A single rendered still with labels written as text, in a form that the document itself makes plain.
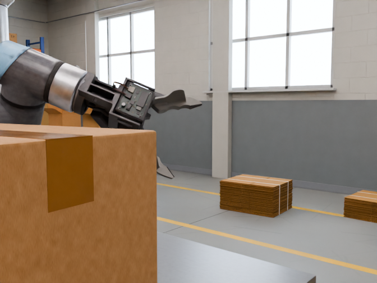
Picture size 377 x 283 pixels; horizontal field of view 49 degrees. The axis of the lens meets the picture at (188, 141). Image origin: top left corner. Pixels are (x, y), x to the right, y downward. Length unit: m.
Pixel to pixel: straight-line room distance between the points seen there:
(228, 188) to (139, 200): 4.10
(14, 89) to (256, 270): 0.55
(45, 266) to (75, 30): 9.04
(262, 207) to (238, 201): 0.28
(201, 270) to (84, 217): 0.48
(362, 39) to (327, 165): 1.62
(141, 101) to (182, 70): 6.34
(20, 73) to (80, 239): 0.39
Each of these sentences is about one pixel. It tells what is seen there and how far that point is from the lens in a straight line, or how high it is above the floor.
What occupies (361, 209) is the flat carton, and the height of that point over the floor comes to 0.11.
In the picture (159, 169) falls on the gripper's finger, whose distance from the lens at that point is 0.70.
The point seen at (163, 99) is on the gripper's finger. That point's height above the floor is 1.16.
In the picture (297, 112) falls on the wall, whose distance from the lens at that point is 5.84.
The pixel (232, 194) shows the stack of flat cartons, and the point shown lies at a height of 0.18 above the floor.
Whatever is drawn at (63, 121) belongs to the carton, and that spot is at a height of 0.94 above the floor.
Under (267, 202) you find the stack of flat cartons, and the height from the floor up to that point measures 0.15.
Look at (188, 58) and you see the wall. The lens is 6.94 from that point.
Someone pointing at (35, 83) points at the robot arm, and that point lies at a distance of 0.72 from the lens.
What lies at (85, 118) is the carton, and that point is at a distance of 5.21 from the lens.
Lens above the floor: 1.15
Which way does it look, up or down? 5 degrees down
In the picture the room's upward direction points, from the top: straight up
